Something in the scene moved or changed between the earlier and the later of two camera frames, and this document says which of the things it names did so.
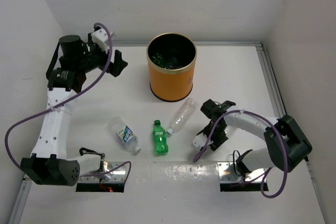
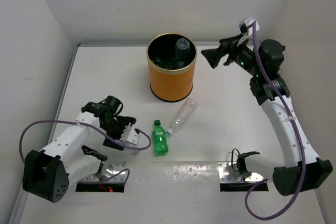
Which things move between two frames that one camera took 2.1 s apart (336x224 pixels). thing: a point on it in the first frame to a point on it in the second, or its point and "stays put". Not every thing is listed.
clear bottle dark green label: (230, 131) to (182, 51)
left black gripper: (114, 67) to (124, 121)
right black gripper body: (218, 136) to (243, 57)
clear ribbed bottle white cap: (185, 113) stays put
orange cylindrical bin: (171, 57) stays put
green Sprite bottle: (160, 139) stays put
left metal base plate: (113, 172) stays put
